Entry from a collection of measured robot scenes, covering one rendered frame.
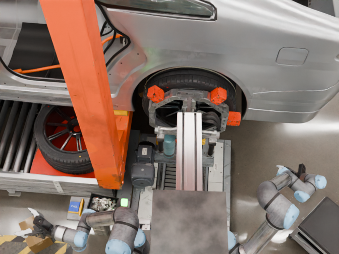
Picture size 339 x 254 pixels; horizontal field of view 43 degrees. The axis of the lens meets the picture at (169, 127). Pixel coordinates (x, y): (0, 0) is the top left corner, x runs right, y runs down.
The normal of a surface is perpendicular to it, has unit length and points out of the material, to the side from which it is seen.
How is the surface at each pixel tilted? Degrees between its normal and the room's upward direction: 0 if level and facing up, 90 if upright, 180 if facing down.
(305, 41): 78
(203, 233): 0
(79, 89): 90
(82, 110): 90
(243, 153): 0
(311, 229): 0
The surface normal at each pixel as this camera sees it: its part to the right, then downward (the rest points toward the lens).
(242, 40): -0.08, 0.76
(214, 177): 0.01, -0.51
